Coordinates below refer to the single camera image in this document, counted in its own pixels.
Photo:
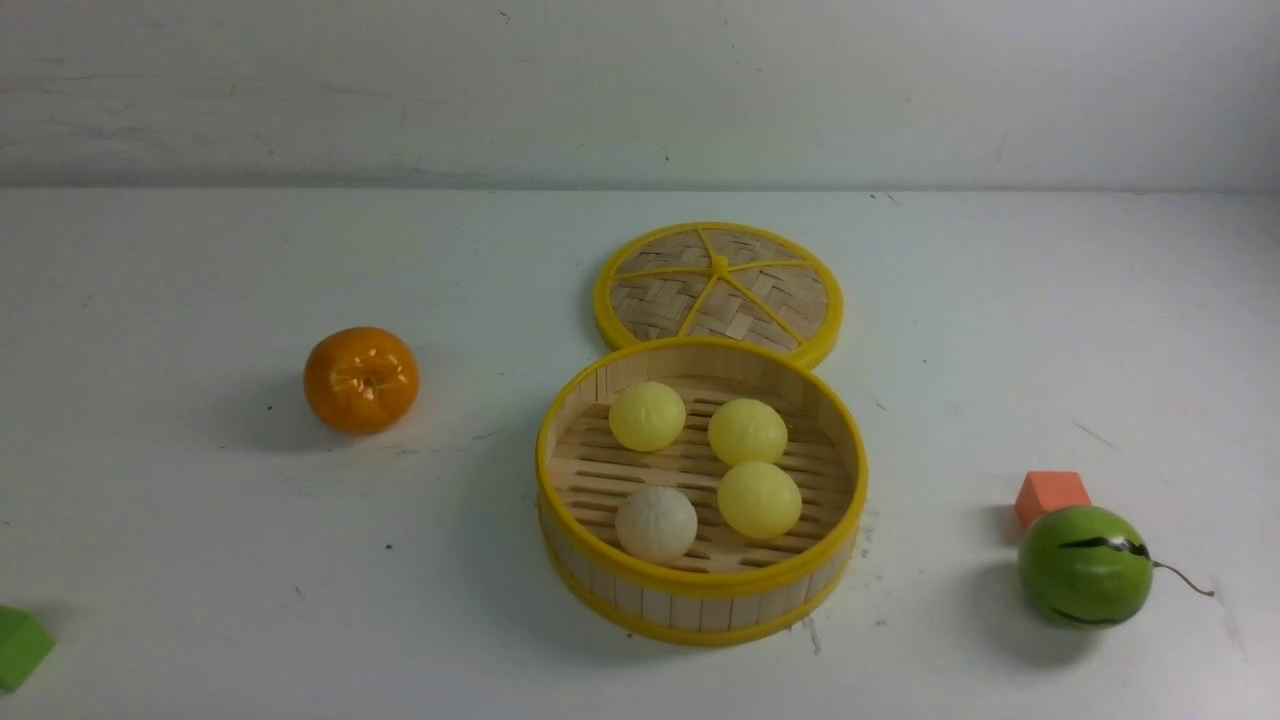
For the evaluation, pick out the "yellow bun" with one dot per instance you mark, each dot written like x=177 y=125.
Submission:
x=747 y=430
x=759 y=500
x=647 y=417

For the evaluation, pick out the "white toy bun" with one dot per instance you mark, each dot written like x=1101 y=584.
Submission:
x=656 y=524

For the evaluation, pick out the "woven bamboo steamer lid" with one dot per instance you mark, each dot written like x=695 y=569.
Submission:
x=720 y=280

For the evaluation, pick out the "bamboo steamer tray yellow rim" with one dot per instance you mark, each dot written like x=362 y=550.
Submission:
x=727 y=589

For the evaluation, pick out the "orange toy tangerine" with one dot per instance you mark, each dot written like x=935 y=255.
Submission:
x=361 y=380

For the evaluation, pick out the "orange toy block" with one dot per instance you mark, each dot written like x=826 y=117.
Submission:
x=1045 y=491

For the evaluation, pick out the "green toy watermelon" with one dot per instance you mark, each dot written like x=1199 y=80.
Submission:
x=1088 y=567

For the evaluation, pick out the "green toy block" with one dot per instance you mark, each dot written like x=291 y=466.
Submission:
x=25 y=643

